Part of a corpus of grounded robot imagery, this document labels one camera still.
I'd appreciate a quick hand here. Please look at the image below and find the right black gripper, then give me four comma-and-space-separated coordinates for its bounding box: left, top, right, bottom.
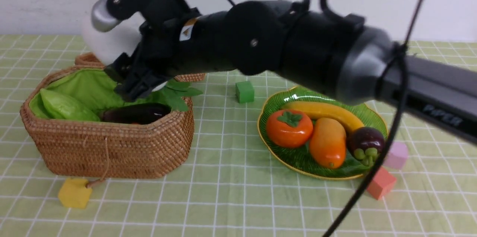
104, 11, 236, 102

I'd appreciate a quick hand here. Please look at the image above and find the purple eggplant toy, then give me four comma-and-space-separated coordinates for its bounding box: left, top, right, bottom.
99, 103, 171, 125

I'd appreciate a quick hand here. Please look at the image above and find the white radish toy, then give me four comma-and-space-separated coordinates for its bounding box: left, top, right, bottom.
81, 13, 203, 113

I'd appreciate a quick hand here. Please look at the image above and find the green bitter gourd toy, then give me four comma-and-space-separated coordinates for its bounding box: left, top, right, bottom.
40, 89, 100, 122

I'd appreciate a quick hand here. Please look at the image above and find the orange persimmon toy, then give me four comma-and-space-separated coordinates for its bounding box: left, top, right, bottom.
265, 110, 313, 149

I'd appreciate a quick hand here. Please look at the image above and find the yellow banana toy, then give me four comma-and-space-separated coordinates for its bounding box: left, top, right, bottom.
281, 101, 365, 132

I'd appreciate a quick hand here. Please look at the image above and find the orange mango toy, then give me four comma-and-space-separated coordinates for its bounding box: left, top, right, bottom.
309, 118, 347, 169

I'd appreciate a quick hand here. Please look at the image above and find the purple mangosteen toy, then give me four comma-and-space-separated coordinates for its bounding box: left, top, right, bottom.
347, 127, 385, 167

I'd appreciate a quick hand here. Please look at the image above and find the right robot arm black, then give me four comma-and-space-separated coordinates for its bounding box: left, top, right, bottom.
104, 1, 476, 143

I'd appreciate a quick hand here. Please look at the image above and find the woven wicker basket lid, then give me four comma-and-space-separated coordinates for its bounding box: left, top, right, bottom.
75, 52, 206, 82

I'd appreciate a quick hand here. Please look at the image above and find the woven wicker basket green lining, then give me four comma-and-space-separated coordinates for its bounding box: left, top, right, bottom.
19, 66, 195, 179

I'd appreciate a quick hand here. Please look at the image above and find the green foam cube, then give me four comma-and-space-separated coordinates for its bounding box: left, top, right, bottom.
235, 80, 255, 104

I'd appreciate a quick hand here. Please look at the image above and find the yellow foam block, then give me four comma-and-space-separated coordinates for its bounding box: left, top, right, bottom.
58, 178, 92, 209

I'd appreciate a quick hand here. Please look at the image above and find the green checkered tablecloth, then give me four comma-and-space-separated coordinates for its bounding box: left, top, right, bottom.
0, 35, 477, 237

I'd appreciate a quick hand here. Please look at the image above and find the green glass leaf plate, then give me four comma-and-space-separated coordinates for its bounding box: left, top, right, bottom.
257, 86, 388, 180

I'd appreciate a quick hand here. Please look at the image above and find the salmon red foam cube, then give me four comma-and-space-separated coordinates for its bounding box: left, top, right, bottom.
367, 167, 397, 200

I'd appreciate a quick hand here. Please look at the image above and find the pink foam cube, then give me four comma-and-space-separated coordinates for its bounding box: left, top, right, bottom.
383, 142, 408, 170

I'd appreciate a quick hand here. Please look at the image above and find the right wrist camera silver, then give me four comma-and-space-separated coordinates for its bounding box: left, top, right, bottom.
91, 0, 192, 32

